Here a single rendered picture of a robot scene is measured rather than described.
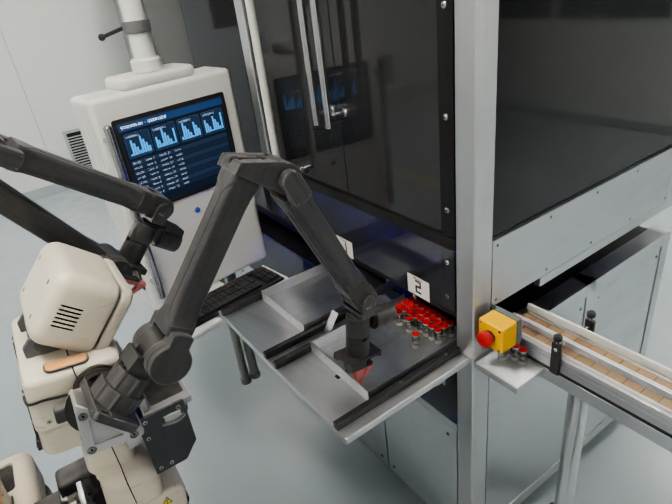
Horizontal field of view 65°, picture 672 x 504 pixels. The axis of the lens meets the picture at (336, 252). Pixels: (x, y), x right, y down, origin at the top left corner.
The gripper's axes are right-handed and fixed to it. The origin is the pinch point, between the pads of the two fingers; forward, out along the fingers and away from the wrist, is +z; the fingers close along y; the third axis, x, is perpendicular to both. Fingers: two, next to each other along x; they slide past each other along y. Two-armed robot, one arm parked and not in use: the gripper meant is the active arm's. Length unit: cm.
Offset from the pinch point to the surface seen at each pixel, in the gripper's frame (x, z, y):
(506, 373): -20.7, -1.8, 30.6
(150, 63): 93, -70, -12
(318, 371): 12.2, 2.5, -3.7
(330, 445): 60, 87, 32
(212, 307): 70, 8, -10
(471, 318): -11.5, -14.6, 26.5
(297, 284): 53, 0, 15
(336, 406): -1.4, 3.0, -7.3
